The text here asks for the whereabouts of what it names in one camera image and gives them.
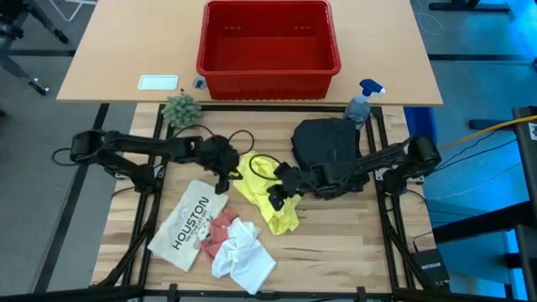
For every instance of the blue-capped spray bottle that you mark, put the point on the blue-capped spray bottle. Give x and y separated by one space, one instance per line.
356 111

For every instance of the black tripod stand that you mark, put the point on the black tripod stand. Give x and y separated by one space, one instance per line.
25 25

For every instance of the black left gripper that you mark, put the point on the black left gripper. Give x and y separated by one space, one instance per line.
220 155

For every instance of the white Houston tote bag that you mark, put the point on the white Houston tote bag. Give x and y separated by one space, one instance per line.
184 226

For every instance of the black table foot bar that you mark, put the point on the black table foot bar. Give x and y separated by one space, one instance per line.
478 57
42 53

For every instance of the long black floor bar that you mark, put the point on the long black floor bar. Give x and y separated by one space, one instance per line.
63 226

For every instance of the small grey object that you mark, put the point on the small grey object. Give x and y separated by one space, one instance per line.
200 83

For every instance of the black stand base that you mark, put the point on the black stand base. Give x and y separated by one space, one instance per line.
465 6

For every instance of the blue plastic bin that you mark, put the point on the blue plastic bin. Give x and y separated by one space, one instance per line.
419 121

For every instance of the black t-shirt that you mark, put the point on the black t-shirt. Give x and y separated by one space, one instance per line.
323 138

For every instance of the white rectangular tray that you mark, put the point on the white rectangular tray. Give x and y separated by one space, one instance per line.
157 82

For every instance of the pink garment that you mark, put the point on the pink garment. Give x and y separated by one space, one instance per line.
218 232

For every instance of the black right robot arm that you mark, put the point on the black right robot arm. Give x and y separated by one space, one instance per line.
377 161

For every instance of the dark denim jeans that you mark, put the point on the dark denim jeans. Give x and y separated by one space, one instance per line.
361 181

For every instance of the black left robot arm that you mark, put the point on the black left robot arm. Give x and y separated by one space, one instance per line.
138 147

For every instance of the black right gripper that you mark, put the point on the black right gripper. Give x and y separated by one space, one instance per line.
298 178

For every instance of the red plastic laundry basket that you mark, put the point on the red plastic laundry basket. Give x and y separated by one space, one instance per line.
268 54

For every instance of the yellow shirt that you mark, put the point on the yellow shirt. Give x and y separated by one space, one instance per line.
277 220

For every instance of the black Netgear network switch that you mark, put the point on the black Netgear network switch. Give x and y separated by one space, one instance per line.
431 268

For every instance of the green succulent plant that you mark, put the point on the green succulent plant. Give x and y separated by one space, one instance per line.
181 111

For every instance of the white garment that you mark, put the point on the white garment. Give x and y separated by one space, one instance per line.
243 264

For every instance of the black aluminium table frame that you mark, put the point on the black aluminium table frame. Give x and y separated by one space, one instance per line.
268 295

